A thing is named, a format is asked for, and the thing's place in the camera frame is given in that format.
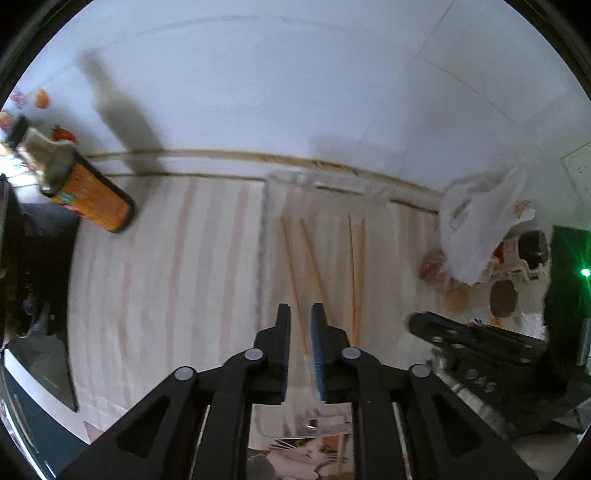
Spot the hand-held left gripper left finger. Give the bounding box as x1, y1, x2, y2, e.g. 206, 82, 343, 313
58, 303, 291, 480

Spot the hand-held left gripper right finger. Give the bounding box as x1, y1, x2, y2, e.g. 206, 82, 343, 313
310, 302, 539, 480

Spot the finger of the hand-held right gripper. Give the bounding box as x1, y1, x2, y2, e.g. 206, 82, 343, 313
406, 311, 549, 366
431, 348, 513, 409

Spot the clear plastic utensil organizer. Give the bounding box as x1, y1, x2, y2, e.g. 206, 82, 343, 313
252, 170, 398, 439

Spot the pink snack packet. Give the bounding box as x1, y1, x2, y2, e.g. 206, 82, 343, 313
419, 249, 460, 292

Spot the dark round jar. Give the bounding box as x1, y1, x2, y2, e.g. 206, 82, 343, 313
518, 230, 550, 269

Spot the white plastic bag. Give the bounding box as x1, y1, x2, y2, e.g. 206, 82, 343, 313
438, 165, 537, 285

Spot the striped cat print mat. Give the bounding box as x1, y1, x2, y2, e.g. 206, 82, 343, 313
68, 174, 467, 480

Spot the white paper sheet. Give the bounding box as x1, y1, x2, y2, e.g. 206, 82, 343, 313
560, 142, 591, 205

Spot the orange label sauce bottle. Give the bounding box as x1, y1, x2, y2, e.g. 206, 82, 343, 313
7, 115, 136, 234

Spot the dark teal panel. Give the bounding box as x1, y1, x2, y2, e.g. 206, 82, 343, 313
0, 346, 90, 478

